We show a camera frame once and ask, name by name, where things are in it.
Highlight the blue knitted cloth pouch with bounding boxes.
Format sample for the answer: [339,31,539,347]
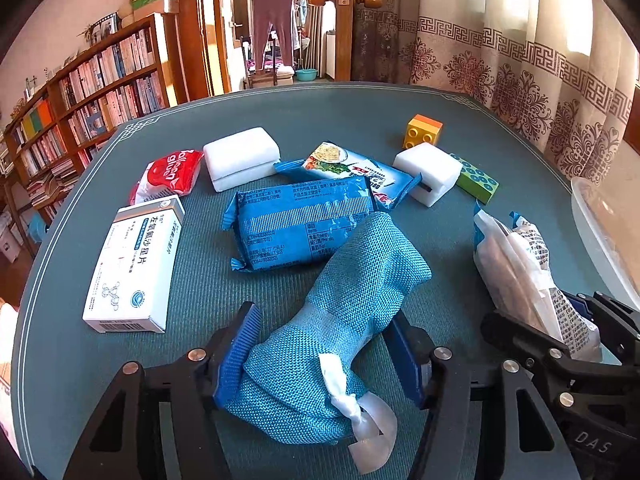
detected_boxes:
[224,212,432,474]

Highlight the white medicine box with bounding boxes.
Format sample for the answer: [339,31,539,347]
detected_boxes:
[82,194,184,334]

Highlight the white printed plastic bag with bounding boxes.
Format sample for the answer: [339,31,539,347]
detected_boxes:
[473,206,602,362]

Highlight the blue snack pack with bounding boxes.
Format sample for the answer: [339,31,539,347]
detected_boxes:
[221,177,375,272]

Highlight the green block blue dots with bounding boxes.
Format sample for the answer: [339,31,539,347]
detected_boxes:
[450,153,499,205]

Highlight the red white balloon packet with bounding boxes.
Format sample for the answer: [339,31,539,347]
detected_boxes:
[129,150,204,206]

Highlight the white sponge block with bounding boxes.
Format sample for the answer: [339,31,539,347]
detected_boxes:
[203,127,280,193]

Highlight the white sponge with black stripe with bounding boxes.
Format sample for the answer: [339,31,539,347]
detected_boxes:
[393,143,462,207]

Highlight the blue cracker packet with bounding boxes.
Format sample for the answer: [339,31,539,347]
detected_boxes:
[273,142,419,211]

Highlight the wooden bookshelf with books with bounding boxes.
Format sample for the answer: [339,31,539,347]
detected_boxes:
[0,12,174,256]

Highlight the yellow orange toy brick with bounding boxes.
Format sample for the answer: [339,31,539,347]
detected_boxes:
[402,114,442,150]

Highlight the wooden chair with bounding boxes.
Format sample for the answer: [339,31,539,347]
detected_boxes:
[240,34,296,90]

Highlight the patterned beige curtain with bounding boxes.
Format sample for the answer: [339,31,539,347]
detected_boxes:
[352,0,638,183]

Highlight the teal basin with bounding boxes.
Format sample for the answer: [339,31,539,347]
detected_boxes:
[295,68,318,82]

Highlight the hanging mauve trousers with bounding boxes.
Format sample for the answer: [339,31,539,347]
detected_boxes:
[252,0,294,70]

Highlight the wooden door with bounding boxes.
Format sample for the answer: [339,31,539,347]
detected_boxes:
[308,0,383,81]

